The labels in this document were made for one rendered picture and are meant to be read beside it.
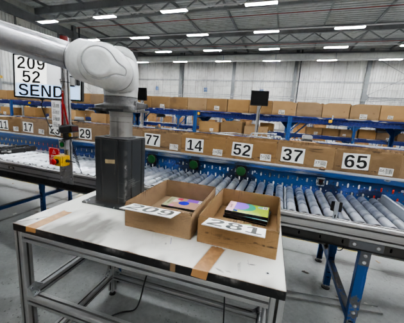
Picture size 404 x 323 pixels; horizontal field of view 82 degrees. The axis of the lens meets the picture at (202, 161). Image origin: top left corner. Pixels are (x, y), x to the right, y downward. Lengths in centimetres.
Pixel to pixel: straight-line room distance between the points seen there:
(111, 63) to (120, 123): 34
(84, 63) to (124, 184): 54
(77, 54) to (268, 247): 92
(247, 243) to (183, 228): 23
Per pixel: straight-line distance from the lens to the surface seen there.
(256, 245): 85
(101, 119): 819
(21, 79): 218
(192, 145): 196
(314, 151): 185
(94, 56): 94
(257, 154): 185
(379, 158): 194
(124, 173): 114
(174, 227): 91
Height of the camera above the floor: 120
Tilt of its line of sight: 11 degrees down
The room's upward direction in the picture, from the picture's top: 4 degrees clockwise
